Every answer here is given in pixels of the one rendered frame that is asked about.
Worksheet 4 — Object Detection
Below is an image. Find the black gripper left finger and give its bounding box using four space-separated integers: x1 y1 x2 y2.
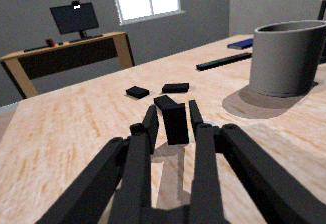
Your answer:
34 105 159 224

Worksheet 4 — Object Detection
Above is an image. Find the grey mug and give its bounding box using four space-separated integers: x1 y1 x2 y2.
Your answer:
249 20 326 97

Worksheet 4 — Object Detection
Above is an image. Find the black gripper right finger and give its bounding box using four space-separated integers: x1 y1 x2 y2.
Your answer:
188 100 326 224

